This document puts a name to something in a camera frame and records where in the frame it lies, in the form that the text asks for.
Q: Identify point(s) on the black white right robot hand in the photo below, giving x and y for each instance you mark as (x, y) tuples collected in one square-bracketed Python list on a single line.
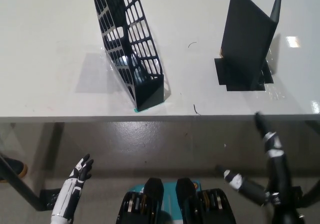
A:
[(277, 164)]

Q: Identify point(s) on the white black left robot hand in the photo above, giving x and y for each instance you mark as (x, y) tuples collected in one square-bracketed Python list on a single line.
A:
[(68, 194)]

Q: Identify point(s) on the black notebook with gold corners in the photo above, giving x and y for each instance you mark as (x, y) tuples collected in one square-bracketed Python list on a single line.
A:
[(246, 43)]

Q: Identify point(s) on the black mesh file shelf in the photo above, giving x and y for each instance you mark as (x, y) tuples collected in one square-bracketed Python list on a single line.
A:
[(150, 93)]

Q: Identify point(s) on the black patterned foot plate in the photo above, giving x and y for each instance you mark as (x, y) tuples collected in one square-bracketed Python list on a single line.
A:
[(50, 197)]

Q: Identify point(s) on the grey table leg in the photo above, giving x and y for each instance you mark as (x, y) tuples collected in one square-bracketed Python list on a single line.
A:
[(52, 153)]

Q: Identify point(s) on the black slanted table strut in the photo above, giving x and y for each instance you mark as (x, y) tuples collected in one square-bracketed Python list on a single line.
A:
[(20, 184)]

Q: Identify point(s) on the black shoe with tan sole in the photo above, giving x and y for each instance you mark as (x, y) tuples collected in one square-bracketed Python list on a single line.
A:
[(13, 167)]

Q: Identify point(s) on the teal tape marker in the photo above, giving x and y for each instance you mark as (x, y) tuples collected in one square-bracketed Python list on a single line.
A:
[(136, 110)]

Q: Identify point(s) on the black tape patch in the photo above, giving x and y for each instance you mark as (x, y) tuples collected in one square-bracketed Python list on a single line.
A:
[(221, 71)]

